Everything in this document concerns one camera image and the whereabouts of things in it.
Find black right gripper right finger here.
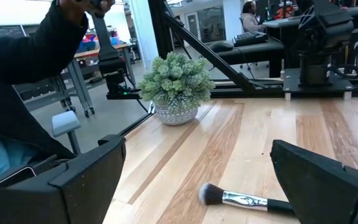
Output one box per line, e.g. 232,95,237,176
270,139,358,224

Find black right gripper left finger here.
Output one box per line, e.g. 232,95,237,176
0,134,127,224

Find fluffy black brush silver ferrule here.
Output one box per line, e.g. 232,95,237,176
198,182,295,216

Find black smartphone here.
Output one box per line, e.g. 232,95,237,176
0,166,38,189

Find grey chair armrest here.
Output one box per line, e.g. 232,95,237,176
51,110,83,156

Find grey wheeled workbench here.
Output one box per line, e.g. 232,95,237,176
12,42,138,118

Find green potted plant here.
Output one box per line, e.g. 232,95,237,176
138,51,216,126

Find person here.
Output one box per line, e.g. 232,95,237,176
0,0,90,187
240,1,267,34

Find black desk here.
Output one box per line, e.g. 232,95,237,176
209,37,287,78

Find black keyboard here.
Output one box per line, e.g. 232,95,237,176
232,30,269,48

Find black computer mouse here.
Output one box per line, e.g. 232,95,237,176
209,41,234,54

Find person's hand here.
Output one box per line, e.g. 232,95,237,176
56,0,116,26

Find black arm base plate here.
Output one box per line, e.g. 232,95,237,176
282,67,354,101

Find black aluminium table frame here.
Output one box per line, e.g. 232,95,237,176
116,0,358,138

